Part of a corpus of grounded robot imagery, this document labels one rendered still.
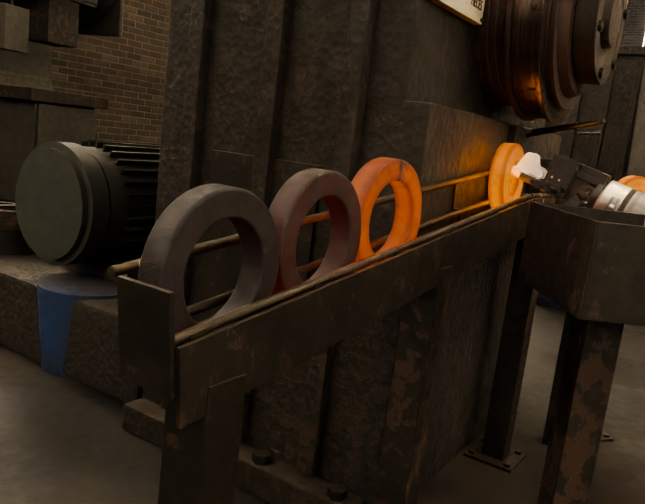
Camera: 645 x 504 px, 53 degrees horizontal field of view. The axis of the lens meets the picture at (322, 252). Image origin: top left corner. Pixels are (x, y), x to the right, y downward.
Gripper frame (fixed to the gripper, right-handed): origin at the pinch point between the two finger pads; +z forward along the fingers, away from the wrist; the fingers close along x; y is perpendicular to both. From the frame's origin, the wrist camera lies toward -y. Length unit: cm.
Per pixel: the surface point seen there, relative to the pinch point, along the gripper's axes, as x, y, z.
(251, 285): 87, -14, -6
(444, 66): 16.8, 15.3, 16.2
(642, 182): -59, 6, -18
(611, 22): -11.7, 36.1, -3.1
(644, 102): -293, 38, 32
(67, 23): -170, -53, 409
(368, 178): 64, -2, -2
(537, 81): 1.4, 19.2, 2.1
